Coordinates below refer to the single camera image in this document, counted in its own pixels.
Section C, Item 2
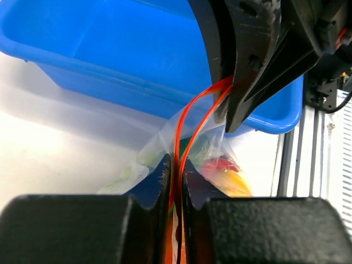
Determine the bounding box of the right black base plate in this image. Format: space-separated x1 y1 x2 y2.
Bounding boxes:
304 73 338 113

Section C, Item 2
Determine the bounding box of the clear zip top bag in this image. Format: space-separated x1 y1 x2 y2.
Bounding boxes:
96 75 254 264

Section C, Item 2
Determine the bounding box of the aluminium frame rail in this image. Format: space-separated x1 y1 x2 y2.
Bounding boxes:
271 107 342 200

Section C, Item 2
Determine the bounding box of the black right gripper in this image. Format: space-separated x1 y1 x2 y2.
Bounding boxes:
225 1 351 133

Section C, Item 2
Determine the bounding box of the blue plastic bin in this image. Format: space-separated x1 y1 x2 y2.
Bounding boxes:
0 0 304 135

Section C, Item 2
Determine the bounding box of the orange yellow bell pepper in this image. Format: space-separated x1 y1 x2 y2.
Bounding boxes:
213 169 252 197

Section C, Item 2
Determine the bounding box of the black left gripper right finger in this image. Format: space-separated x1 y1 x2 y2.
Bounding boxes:
182 161 349 263

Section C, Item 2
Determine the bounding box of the red chili pepper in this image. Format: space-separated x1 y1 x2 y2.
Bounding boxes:
201 157 240 172

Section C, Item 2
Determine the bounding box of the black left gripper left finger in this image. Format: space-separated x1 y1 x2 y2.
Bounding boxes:
1 155 171 263

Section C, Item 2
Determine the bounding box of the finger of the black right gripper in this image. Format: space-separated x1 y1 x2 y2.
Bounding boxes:
188 0 237 125

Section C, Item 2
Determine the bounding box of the white slotted cable duct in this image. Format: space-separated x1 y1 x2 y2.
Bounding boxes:
338 100 351 235

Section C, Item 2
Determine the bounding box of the white cauliflower with leaves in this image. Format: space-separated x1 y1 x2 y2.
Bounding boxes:
97 162 150 195

